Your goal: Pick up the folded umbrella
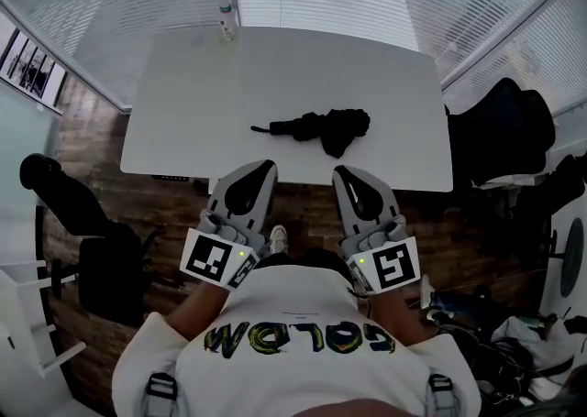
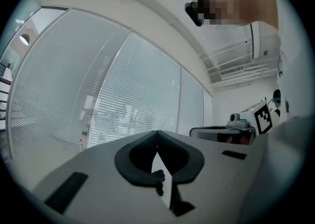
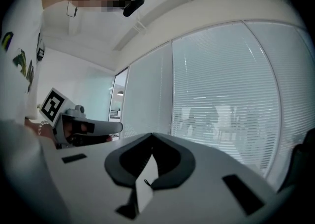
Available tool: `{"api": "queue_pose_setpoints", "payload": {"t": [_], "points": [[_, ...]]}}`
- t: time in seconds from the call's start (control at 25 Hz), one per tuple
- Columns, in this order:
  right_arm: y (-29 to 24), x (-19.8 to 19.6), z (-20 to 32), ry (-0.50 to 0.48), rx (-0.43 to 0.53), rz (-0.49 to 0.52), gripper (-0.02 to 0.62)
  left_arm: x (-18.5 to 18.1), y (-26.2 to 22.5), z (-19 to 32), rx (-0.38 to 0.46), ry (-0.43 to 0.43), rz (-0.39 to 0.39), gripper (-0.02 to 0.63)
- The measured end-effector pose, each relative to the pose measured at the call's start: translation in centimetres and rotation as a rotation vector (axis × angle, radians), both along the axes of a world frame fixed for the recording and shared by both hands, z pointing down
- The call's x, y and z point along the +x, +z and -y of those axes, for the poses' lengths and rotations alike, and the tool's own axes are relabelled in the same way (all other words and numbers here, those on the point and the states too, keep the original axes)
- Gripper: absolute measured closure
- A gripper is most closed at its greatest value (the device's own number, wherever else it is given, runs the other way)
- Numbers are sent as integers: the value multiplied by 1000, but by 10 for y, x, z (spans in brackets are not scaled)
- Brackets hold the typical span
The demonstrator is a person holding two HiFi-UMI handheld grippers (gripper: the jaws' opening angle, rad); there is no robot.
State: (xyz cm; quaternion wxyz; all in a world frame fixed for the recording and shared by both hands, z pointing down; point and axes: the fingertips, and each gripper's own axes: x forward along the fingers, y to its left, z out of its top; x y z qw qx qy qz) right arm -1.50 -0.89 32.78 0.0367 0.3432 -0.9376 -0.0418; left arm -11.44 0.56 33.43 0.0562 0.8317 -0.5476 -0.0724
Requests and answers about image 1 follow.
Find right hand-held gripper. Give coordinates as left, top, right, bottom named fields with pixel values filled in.
left=332, top=165, right=422, bottom=294

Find black umbrella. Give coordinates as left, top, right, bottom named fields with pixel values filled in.
left=249, top=107, right=371, bottom=160

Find white bag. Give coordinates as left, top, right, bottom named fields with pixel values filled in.
left=490, top=313, right=575, bottom=376

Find black office chair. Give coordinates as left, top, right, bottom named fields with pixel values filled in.
left=18, top=153, right=162, bottom=327
left=444, top=77, right=559, bottom=188

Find tangle of black cables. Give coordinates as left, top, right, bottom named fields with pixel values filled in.
left=430, top=313, right=545, bottom=407

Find person's dark trousers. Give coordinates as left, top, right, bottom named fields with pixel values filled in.
left=260, top=247, right=354, bottom=280

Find person's left forearm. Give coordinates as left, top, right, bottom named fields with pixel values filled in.
left=164, top=280, right=230, bottom=347

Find white plastic bottle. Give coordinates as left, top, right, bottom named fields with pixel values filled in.
left=217, top=0, right=238, bottom=43

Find black framed photo panel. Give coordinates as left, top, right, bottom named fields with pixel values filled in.
left=0, top=27, right=70, bottom=115

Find white shelf rack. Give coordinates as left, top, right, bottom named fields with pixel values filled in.
left=0, top=258, right=88, bottom=417

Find grey harness strap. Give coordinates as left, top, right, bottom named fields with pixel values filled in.
left=426, top=373, right=456, bottom=417
left=145, top=372, right=178, bottom=417

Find white printed shirt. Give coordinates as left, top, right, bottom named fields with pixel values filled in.
left=112, top=263, right=482, bottom=417

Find person's right forearm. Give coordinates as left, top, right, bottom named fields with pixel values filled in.
left=369, top=286, right=430, bottom=347

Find round black fan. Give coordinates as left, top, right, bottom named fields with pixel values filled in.
left=559, top=217, right=586, bottom=300

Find person's white shoe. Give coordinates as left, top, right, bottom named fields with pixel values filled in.
left=269, top=225, right=290, bottom=255

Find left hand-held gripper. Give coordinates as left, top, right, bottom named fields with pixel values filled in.
left=178, top=159, right=280, bottom=291

